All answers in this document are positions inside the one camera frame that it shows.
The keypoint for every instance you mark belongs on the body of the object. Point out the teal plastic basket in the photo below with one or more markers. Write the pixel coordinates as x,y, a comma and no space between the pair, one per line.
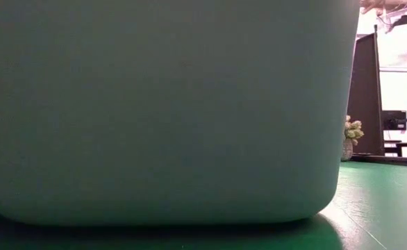
155,114

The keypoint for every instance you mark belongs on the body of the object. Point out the small potted green plant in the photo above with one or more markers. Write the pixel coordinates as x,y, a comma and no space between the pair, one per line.
353,130

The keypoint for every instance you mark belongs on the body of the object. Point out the black partition panel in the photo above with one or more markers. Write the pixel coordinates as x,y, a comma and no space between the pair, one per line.
365,97

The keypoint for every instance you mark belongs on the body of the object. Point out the black background monitor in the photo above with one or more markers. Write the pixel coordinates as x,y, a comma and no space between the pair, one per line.
394,119

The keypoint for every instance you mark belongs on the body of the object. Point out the black low bench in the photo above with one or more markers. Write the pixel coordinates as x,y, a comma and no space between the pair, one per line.
403,146

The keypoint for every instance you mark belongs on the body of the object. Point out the black overhead fixture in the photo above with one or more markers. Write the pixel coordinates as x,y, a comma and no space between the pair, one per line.
403,20

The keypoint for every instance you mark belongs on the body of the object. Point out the black table frame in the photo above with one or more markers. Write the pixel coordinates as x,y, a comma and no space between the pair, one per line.
401,160

